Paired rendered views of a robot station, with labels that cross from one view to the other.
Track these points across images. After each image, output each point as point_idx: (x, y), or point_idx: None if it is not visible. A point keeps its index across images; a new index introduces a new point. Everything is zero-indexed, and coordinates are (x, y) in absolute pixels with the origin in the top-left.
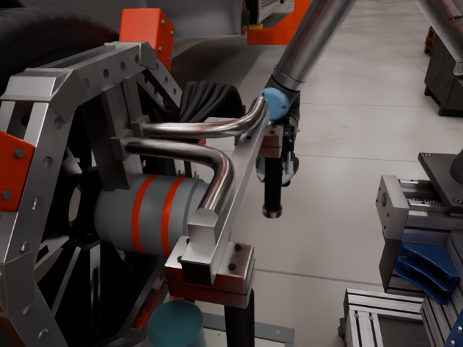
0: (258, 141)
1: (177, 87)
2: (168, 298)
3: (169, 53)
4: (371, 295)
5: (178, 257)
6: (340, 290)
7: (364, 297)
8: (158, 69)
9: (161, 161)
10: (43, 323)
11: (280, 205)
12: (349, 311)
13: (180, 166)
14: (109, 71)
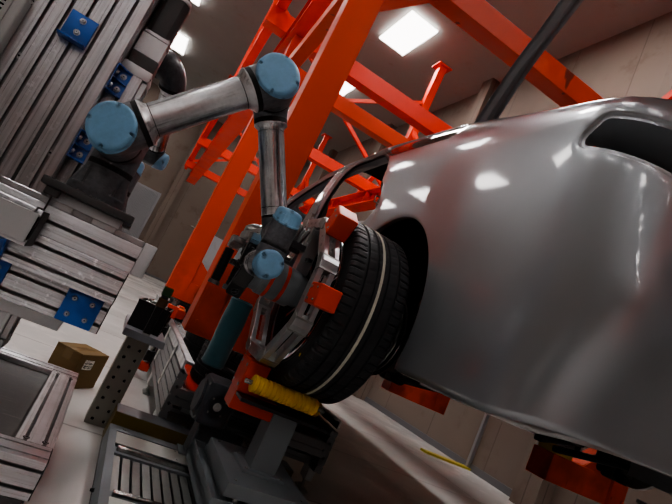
0: (256, 229)
1: (323, 243)
2: (255, 348)
3: (330, 224)
4: (11, 450)
5: None
6: None
7: (24, 450)
8: (322, 230)
9: (323, 311)
10: None
11: (225, 284)
12: (53, 447)
13: (311, 313)
14: (312, 223)
